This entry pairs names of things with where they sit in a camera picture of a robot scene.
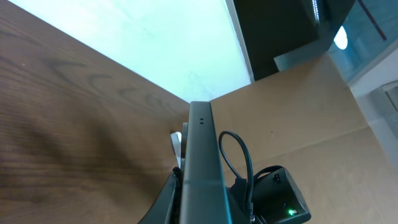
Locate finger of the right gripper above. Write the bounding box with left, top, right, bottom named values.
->
left=138, top=167, right=182, bottom=224

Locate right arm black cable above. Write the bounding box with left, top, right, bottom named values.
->
left=218, top=130, right=284, bottom=224

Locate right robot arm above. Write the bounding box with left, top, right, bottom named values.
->
left=139, top=166, right=312, bottom=224

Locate Galaxy S25 Ultra smartphone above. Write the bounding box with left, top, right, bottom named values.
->
left=179, top=101, right=232, bottom=224

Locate white power strip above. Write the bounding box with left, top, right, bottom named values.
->
left=170, top=132, right=182, bottom=168

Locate brown cardboard sheet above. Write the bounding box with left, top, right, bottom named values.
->
left=211, top=54, right=397, bottom=224

